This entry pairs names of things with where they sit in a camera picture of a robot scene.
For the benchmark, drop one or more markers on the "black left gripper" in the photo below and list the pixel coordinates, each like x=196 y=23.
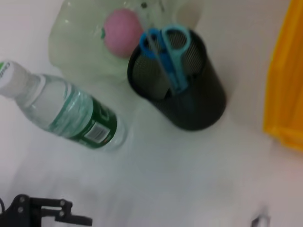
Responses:
x=14 y=212

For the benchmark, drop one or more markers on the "clear green-label water bottle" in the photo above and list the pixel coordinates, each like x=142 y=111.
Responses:
x=71 y=108

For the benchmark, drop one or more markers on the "blue teal scissors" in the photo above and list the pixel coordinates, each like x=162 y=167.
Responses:
x=174 y=61

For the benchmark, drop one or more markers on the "pink peach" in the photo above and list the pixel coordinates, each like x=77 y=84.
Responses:
x=120 y=33

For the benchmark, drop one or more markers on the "white grey ballpoint pen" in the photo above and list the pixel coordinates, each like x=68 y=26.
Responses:
x=260 y=220

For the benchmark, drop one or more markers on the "translucent green fruit plate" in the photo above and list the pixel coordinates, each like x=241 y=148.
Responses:
x=78 y=47

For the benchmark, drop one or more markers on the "black mesh pen holder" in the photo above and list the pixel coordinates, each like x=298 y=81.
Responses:
x=194 y=104

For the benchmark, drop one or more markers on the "yellow plastic bin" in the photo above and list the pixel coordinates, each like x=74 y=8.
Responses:
x=286 y=82

